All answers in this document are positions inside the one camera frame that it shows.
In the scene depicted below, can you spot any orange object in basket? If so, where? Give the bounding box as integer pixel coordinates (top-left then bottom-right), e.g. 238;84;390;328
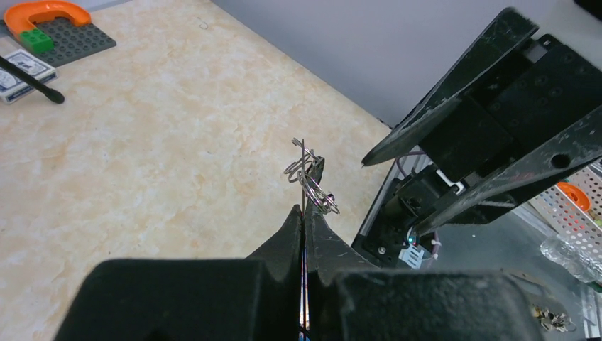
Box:
557;182;591;212

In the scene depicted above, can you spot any clear plastic water bottle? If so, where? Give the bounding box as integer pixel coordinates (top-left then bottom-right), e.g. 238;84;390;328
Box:
540;234;601;285

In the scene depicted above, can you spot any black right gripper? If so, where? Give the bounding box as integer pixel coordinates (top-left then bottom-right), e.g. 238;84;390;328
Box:
361;7;601;234

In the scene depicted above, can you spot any black tripod stand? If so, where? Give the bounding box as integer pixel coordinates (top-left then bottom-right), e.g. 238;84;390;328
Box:
0;57;65;104

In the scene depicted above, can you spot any orange plastic arch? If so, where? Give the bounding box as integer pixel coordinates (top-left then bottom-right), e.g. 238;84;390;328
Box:
3;1;92;42

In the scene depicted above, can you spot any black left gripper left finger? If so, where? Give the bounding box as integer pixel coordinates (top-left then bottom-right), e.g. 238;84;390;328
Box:
55;205;302;340

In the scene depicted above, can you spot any spare metal key bunch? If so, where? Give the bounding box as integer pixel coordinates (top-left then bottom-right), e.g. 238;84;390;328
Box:
530;305;576;332

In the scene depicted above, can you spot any blue playing card box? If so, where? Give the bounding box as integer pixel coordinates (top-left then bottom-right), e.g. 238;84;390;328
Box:
0;49;58;104

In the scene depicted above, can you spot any green lego brick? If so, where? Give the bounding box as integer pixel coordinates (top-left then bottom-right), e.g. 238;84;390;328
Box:
18;28;55;53

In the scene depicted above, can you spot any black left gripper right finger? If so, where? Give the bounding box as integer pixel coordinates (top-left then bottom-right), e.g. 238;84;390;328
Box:
305;207;543;340

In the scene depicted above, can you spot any white perforated plastic basket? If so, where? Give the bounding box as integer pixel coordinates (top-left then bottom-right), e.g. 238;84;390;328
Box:
529;164;601;259

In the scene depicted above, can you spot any grey lego baseplate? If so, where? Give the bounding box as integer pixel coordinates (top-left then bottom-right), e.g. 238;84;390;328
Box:
0;16;118;67

